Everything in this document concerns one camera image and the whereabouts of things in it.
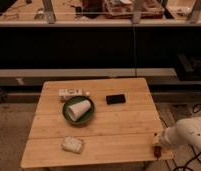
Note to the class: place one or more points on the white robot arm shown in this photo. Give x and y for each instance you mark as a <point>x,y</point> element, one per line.
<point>184,131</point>

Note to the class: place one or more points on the dark red pepper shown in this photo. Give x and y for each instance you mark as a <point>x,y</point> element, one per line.
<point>157,147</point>

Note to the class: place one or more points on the wooden folding table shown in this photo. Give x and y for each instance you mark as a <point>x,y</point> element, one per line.
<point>117,133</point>

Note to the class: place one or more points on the green round plate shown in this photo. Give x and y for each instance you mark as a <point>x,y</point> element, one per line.
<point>83,119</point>

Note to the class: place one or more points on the black rectangular phone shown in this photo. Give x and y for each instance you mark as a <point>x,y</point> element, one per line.
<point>115,99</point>

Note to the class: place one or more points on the pale wrapped sponge block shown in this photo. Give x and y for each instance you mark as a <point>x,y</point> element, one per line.
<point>72,144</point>

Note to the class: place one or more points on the long wooden shelf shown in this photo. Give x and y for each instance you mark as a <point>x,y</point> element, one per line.
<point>36,77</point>

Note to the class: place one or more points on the white paper cup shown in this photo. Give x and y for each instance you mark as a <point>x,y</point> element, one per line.
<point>77,110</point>

